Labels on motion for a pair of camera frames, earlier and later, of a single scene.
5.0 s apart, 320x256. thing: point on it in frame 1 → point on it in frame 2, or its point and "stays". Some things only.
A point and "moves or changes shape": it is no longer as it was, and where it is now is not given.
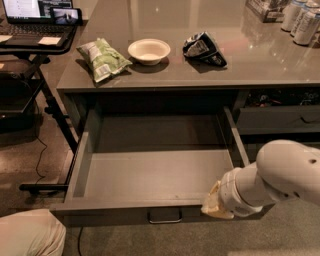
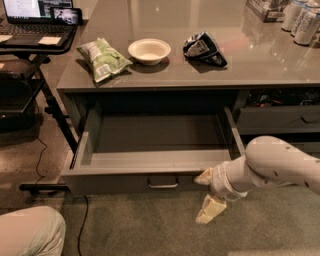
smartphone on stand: (66, 16) stays
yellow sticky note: (49, 40) stays
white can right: (306, 26) stays
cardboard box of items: (269, 11) stays
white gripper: (231, 194) → (219, 181)
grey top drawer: (152, 166) moves or changes shape
